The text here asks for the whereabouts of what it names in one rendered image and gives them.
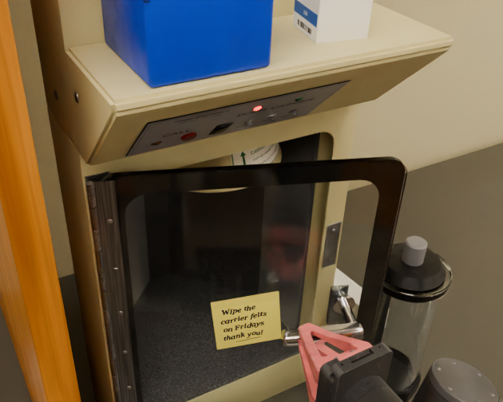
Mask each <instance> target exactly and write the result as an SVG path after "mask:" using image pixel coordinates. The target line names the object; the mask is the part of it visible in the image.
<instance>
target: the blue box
mask: <svg viewBox="0 0 503 402"><path fill-rule="evenodd" d="M273 4H274V0H101V8H102V17H103V25H104V33H105V43H106V44H107V45H108V46H109V47H110V48H111V49H112V50H113V51H114V52H115V53H116V54H117V55H118V56H119V57H120V58H121V59H122V60H123V61H124V62H125V63H126V64H127V65H128V66H129V67H130V68H131V69H132V70H133V71H134V72H135V73H136V74H137V75H138V76H139V77H140V78H141V79H142V80H143V81H144V82H145V83H146V84H147V85H148V86H150V87H151V88H156V87H161V86H166V85H174V84H178V83H183V82H187V81H195V80H199V79H204V78H209V77H217V76H221V75H226V74H230V73H238V72H243V71H248V70H252V69H260V68H264V67H267V66H269V64H270V60H271V32H272V18H273Z"/></svg>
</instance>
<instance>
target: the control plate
mask: <svg viewBox="0 0 503 402"><path fill-rule="evenodd" d="M349 82H350V81H343V82H339V83H335V84H331V85H324V86H320V87H316V88H312V89H305V90H301V91H297V92H293V93H286V94H282V95H278V96H274V97H267V98H263V99H259V100H252V101H248V102H244V103H240V104H233V105H229V106H225V107H221V108H214V109H210V110H206V111H202V112H195V113H191V114H187V115H183V116H176V117H172V118H168V119H164V120H157V121H153V122H149V123H147V124H146V125H145V127H144V128H143V130H142V132H141V134H140V135H139V136H138V137H137V139H136V141H135V142H134V144H133V146H132V147H131V148H130V149H129V151H128V153H127V154H126V156H132V155H136V154H140V153H143V152H150V151H153V150H157V149H161V148H167V147H171V146H174V145H178V144H184V143H188V142H192V141H195V140H202V139H205V138H208V137H213V136H218V135H223V134H226V133H229V132H236V131H239V130H244V129H247V128H254V127H257V126H260V125H264V124H270V123H274V122H278V121H281V120H288V119H291V118H295V117H299V116H305V115H307V114H308V113H309V112H311V111H312V110H314V109H315V108H316V107H318V106H319V105H320V104H322V103H323V102H324V101H325V100H326V99H328V98H329V97H331V96H332V95H333V94H334V93H336V92H337V91H339V90H340V89H341V88H342V87H343V86H344V85H346V84H347V83H349ZM298 97H304V98H303V99H302V100H300V101H296V102H294V101H293V100H294V99H295V98H298ZM259 105H263V107H262V108H261V109H260V110H257V111H252V109H253V108H254V107H256V106H259ZM295 109H298V111H297V112H296V114H297V115H296V116H292V114H288V113H289V112H290V111H292V110H295ZM273 114H276V116H275V120H274V121H271V120H270V119H267V117H268V116H270V115H273ZM247 120H253V121H252V124H253V125H252V126H250V127H248V124H245V123H244V122H245V121H247ZM230 122H233V124H232V125H231V126H230V127H229V128H228V129H227V130H226V131H225V132H222V133H217V134H214V135H213V134H211V135H209V133H210V132H211V131H212V130H213V129H214V128H215V127H216V126H217V125H220V124H226V123H230ZM191 132H196V134H197V136H196V138H194V139H192V140H188V141H183V140H181V137H182V136H183V135H186V134H188V133H191ZM158 140H162V141H163V142H162V143H160V144H158V145H151V143H153V142H155V141H158Z"/></svg>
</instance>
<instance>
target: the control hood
mask: <svg viewBox="0 0 503 402"><path fill-rule="evenodd" d="M293 18H294V14H292V15H287V16H281V17H276V18H272V32H271V60H270V64H269V66H267V67H264V68H260V69H252V70H248V71H243V72H238V73H230V74H226V75H221V76H217V77H209V78H204V79H199V80H195V81H187V82H183V83H178V84H174V85H166V86H161V87H156V88H151V87H150V86H148V85H147V84H146V83H145V82H144V81H143V80H142V79H141V78H140V77H139V76H138V75H137V74H136V73H135V72H134V71H133V70H132V69H131V68H130V67H129V66H128V65H127V64H126V63H125V62H124V61H123V60H122V59H121V58H120V57H119V56H118V55H117V54H116V53H115V52H114V51H113V50H112V49H111V48H110V47H109V46H108V45H107V44H106V43H105V42H102V43H96V44H90V45H80V46H74V47H69V49H68V51H66V52H65V55H66V61H67V67H68V73H69V84H70V90H71V96H72V102H73V113H74V119H75V125H76V131H77V142H78V148H79V153H80V155H81V157H82V158H83V160H84V161H85V162H86V163H87V164H89V165H91V166H93V165H96V164H103V163H106V162H109V161H113V160H119V159H123V158H127V157H130V156H126V154H127V153H128V151H129V149H130V148H131V147H132V146H133V144H134V142H135V141H136V139H137V137H138V136H139V135H140V134H141V132H142V130H143V128H144V127H145V125H146V124H147V123H149V122H153V121H157V120H164V119H168V118H172V117H176V116H183V115H187V114H191V113H195V112H202V111H206V110H210V109H214V108H221V107H225V106H229V105H233V104H240V103H244V102H248V101H255V100H259V99H263V98H267V97H274V96H278V95H282V94H286V93H293V92H297V91H301V90H305V89H312V88H316V87H320V86H324V85H331V84H335V83H339V82H343V81H350V82H349V83H347V84H346V85H344V86H343V87H342V88H341V89H340V90H339V91H337V92H336V93H334V94H333V95H332V96H331V97H329V98H328V99H326V100H325V101H324V102H323V103H322V104H320V105H319V106H318V107H316V108H315V109H314V110H312V111H311V112H309V113H308V114H307V115H305V116H309V115H312V114H316V113H320V112H326V111H330V110H333V109H337V108H343V107H346V106H350V105H354V104H360V103H364V102H367V101H373V100H376V99H377V98H379V97H380V96H381V95H383V94H384V93H386V92H388V91H389V90H391V89H392V88H393V87H395V86H396V85H398V84H400V83H401V82H403V81H404V80H405V79H407V78H408V77H410V76H412V75H413V74H415V73H416V72H417V71H418V70H420V69H422V68H423V67H425V66H426V65H428V64H429V63H430V62H432V61H434V60H435V59H437V58H438V57H440V56H441V55H442V54H444V53H446V52H447V51H449V50H450V46H452V45H453V38H452V36H450V35H448V34H446V33H443V32H441V31H439V30H436V29H434V28H432V27H429V26H427V25H424V24H422V23H421V22H417V21H415V20H414V19H411V18H408V17H406V16H404V15H402V14H399V13H397V12H395V11H393V10H390V9H388V8H386V7H384V6H380V5H379V4H377V3H375V2H374V3H373V4H372V10H371V16H370V26H369V31H368V37H367V39H359V40H351V41H335V42H326V43H317V44H316V43H314V42H313V41H312V40H311V39H310V38H309V37H307V36H306V35H305V34H304V33H302V32H301V31H300V30H298V29H297V28H296V27H295V26H293ZM299 117H302V116H299ZM299 117H295V118H299ZM295 118H291V119H295ZM291 119H288V120H291ZM281 121H285V120H281ZM281 121H278V122H281ZM278 122H274V123H278ZM274 123H271V124H274ZM264 125H267V124H264ZM264 125H260V126H264ZM260 126H257V127H260ZM257 127H254V128H257ZM247 129H251V128H247ZM247 129H244V130H247ZM240 131H243V130H239V131H236V132H240ZM230 133H233V132H229V133H226V134H230ZM226 134H223V135H226ZM218 136H222V135H218ZM213 137H217V136H213ZM209 138H212V137H208V138H205V139H202V140H206V139H209ZM196 141H199V140H195V141H192V142H196ZM188 143H191V142H188ZM188 143H184V144H188ZM178 145H182V144H178ZM178 145H174V146H171V147H175V146H178ZM171 147H168V148H171ZM161 149H165V148H161ZM161 149H157V150H161ZM157 150H153V151H150V152H154V151H157ZM144 153H147V152H143V153H140V154H144ZM140 154H136V155H132V156H137V155H140Z"/></svg>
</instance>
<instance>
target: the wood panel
mask: <svg viewBox="0 0 503 402"><path fill-rule="evenodd" d="M0 306H1V309H2V313H3V316H4V318H5V321H6V325H7V328H8V330H9V333H10V337H11V340H12V342H13V345H14V349H15V352H16V354H17V357H18V362H19V364H20V367H21V370H22V374H23V376H24V379H25V382H26V386H27V388H28V391H29V394H30V398H31V400H32V402H81V397H80V393H79V388H78V383H77V375H76V371H75V366H74V362H73V354H72V349H71V344H70V340H69V332H68V327H67V323H66V318H65V310H64V306H63V301H62V296H61V288H60V284H59V279H58V275H57V267H56V262H55V257H54V252H53V245H52V240H51V236H50V228H49V223H48V219H47V214H46V205H45V201H44V197H43V192H42V184H41V180H40V175H39V170H38V162H37V157H36V153H35V148H34V141H33V136H32V132H31V127H30V118H29V114H28V109H27V105H26V97H25V93H24V88H23V83H22V75H21V70H20V66H19V61H18V53H17V49H16V45H15V40H14V31H13V27H12V22H11V18H10V10H9V5H8V1H7V0H0Z"/></svg>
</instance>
